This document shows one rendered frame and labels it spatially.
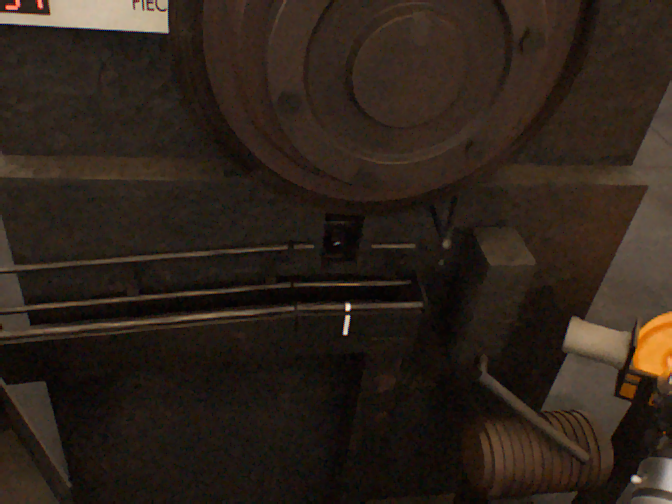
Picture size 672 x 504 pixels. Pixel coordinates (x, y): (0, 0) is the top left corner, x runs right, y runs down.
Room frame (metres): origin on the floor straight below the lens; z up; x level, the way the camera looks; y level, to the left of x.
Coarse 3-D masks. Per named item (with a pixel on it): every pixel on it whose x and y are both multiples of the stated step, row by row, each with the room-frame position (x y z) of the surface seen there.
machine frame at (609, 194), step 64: (640, 0) 0.92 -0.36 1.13; (0, 64) 0.74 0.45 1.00; (64, 64) 0.75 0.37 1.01; (128, 64) 0.77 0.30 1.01; (640, 64) 0.93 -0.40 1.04; (0, 128) 0.73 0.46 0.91; (64, 128) 0.75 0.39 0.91; (128, 128) 0.77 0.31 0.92; (192, 128) 0.79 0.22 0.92; (576, 128) 0.92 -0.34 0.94; (640, 128) 0.94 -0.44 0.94; (0, 192) 0.68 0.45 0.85; (64, 192) 0.70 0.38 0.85; (128, 192) 0.71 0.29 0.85; (192, 192) 0.73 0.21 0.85; (256, 192) 0.75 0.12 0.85; (512, 192) 0.84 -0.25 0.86; (576, 192) 0.86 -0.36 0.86; (640, 192) 0.89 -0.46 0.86; (64, 256) 0.69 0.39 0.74; (256, 256) 0.75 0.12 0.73; (320, 256) 0.78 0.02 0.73; (384, 256) 0.80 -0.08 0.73; (448, 256) 0.82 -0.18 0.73; (576, 256) 0.88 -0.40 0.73; (64, 320) 0.69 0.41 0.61; (64, 384) 0.68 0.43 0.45; (128, 384) 0.71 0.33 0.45; (192, 384) 0.73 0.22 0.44; (256, 384) 0.76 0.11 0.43; (320, 384) 0.78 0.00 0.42; (448, 384) 0.84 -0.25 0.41; (512, 384) 0.87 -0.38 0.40; (64, 448) 0.68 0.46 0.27; (128, 448) 0.70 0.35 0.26; (192, 448) 0.73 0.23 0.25; (256, 448) 0.76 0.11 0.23; (320, 448) 0.79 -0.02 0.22; (384, 448) 0.82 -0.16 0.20; (448, 448) 0.85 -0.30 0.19
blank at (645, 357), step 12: (648, 324) 0.72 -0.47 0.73; (660, 324) 0.70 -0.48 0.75; (648, 336) 0.70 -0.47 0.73; (660, 336) 0.69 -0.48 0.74; (636, 348) 0.70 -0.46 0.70; (648, 348) 0.70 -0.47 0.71; (660, 348) 0.69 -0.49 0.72; (636, 360) 0.70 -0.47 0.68; (648, 360) 0.69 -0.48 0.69; (660, 360) 0.69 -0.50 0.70; (660, 372) 0.68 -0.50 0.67
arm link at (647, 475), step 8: (640, 464) 0.51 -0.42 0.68; (648, 464) 0.50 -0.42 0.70; (656, 464) 0.49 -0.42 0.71; (664, 464) 0.49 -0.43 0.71; (640, 472) 0.50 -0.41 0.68; (648, 472) 0.49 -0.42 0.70; (656, 472) 0.48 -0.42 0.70; (664, 472) 0.48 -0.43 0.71; (632, 480) 0.49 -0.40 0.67; (640, 480) 0.49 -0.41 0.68; (648, 480) 0.48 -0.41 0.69; (656, 480) 0.47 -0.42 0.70; (664, 480) 0.47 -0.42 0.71; (640, 488) 0.47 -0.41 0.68; (656, 488) 0.46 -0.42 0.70; (664, 488) 0.46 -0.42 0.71
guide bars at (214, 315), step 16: (304, 304) 0.68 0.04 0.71; (320, 304) 0.69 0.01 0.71; (336, 304) 0.69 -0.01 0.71; (352, 304) 0.70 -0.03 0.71; (368, 304) 0.70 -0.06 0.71; (384, 304) 0.71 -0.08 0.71; (400, 304) 0.71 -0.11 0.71; (416, 304) 0.72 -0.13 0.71; (128, 320) 0.63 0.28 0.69; (144, 320) 0.63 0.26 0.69; (160, 320) 0.63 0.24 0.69; (176, 320) 0.63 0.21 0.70; (192, 320) 0.64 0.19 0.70; (208, 320) 0.64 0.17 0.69; (0, 336) 0.58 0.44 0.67; (16, 336) 0.59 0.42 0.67; (32, 336) 0.59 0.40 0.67
